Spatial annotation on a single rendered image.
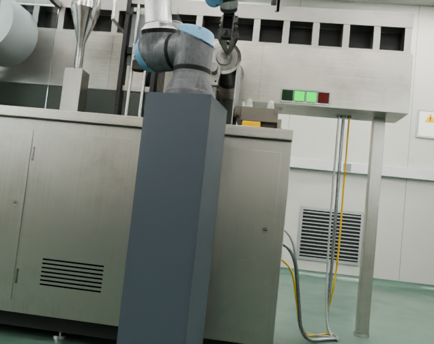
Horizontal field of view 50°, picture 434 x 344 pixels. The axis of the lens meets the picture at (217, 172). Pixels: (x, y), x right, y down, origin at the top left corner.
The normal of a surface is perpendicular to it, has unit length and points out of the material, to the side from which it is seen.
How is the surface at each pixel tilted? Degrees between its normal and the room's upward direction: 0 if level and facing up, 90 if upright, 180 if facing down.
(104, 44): 90
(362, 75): 90
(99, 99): 90
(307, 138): 90
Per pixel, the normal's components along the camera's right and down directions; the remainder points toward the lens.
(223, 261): -0.11, -0.08
